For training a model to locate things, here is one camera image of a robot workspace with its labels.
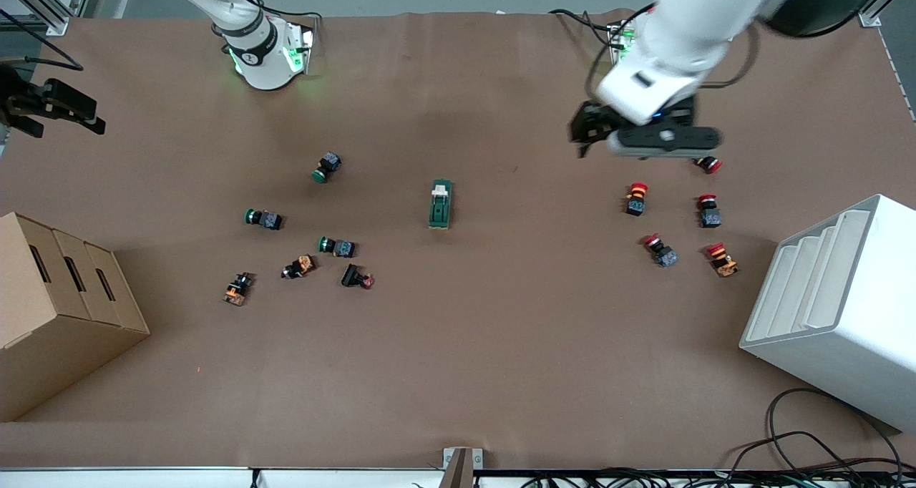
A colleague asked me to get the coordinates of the green load switch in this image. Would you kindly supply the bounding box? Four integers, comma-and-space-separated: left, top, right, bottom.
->
428, 179, 454, 230

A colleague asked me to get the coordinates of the red mushroom button orange block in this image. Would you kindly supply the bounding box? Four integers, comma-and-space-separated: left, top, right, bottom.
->
625, 182, 650, 218
706, 242, 739, 278

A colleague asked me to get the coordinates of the brown cardboard box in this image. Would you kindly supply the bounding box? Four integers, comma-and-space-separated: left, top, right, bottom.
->
0, 212, 151, 423

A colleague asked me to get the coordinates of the brown table cover sheet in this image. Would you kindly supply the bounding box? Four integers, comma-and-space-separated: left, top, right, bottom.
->
0, 10, 916, 471

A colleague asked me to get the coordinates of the white stepped plastic rack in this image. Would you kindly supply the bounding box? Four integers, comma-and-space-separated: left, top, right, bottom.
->
739, 194, 916, 433

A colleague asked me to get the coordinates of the thin black cable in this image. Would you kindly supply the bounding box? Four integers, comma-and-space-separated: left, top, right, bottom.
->
0, 9, 84, 72

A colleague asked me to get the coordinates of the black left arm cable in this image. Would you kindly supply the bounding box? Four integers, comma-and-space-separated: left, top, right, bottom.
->
550, 3, 761, 104

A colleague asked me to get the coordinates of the orange black selector switch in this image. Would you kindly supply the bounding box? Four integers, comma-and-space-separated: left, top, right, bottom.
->
281, 255, 317, 280
223, 273, 255, 307

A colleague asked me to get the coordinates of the black square button switch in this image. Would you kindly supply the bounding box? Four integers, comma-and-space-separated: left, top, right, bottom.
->
341, 263, 375, 290

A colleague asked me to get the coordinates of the black looped floor cable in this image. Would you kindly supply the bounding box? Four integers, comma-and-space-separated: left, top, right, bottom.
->
723, 388, 904, 478

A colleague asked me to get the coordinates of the black cable bundle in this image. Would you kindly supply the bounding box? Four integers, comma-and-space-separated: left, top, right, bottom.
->
519, 468, 916, 488

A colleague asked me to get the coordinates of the metal table edge bracket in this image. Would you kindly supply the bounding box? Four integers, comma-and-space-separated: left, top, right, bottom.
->
442, 447, 484, 488

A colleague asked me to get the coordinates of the white table edge rail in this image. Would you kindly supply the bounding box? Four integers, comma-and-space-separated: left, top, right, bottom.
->
0, 466, 444, 488

